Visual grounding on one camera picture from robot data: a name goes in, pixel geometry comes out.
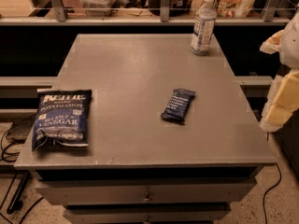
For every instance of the dark blue snack bar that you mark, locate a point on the dark blue snack bar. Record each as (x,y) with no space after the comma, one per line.
(178,105)

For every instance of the metal shelf railing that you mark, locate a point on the metal shelf railing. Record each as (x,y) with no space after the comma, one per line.
(132,12)

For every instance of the blue Kettle chip bag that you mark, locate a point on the blue Kettle chip bag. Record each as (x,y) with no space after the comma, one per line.
(61,118)

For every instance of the grey lower drawer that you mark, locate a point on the grey lower drawer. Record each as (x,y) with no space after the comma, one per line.
(147,214)

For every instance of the grey drawer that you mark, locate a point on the grey drawer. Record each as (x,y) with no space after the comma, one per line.
(147,214)
(144,191)

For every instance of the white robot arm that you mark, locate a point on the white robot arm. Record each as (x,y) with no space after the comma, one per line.
(289,45)

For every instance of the grey upper drawer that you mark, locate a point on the grey upper drawer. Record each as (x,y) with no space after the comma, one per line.
(144,191)

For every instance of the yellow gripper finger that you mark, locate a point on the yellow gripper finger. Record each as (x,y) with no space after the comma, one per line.
(272,44)
(282,102)

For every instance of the clear plastic container on shelf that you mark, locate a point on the clear plastic container on shelf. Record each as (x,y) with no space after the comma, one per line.
(99,8)

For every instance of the clear plastic water bottle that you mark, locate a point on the clear plastic water bottle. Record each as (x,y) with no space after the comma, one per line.
(203,28)

